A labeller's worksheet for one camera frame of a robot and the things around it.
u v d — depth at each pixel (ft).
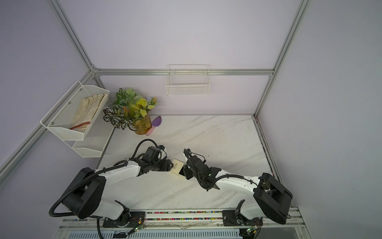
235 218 2.40
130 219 2.40
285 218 1.37
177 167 2.90
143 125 3.46
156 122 3.79
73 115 2.50
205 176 2.06
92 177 1.45
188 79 3.13
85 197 1.42
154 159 2.39
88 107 2.68
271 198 1.38
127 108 3.23
